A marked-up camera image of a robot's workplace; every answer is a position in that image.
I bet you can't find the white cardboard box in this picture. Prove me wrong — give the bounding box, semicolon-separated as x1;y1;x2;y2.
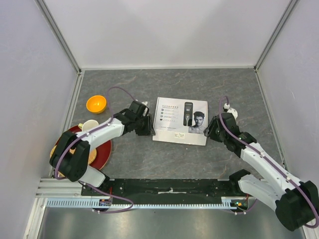
153;97;208;146

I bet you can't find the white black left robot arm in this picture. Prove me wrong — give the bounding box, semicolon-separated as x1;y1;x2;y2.
49;101;155;196

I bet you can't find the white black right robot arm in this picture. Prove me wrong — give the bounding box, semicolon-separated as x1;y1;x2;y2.
204;113;319;231

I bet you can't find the red round tray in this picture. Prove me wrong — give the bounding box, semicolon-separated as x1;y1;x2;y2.
55;125;112;170

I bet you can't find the orange plastic bowl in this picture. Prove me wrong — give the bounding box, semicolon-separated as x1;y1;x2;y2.
86;95;107;114

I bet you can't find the cream ceramic cup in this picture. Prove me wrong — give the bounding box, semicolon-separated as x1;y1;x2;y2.
78;119;99;131

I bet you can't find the woven bamboo tray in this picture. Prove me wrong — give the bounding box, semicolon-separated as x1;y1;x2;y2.
50;145;97;177

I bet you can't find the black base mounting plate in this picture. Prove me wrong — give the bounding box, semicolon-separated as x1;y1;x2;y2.
81;178;260;206

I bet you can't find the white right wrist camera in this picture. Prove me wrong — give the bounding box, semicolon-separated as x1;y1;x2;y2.
223;103;238;119

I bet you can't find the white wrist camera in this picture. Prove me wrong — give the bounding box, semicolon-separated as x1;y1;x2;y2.
142;101;149;113
223;103;238;119

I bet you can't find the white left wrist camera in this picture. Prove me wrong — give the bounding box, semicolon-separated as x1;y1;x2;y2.
142;101;149;113

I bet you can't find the grey slotted cable duct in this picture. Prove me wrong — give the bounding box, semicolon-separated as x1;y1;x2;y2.
46;198;237;210

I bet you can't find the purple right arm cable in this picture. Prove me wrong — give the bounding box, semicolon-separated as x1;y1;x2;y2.
218;96;319;229

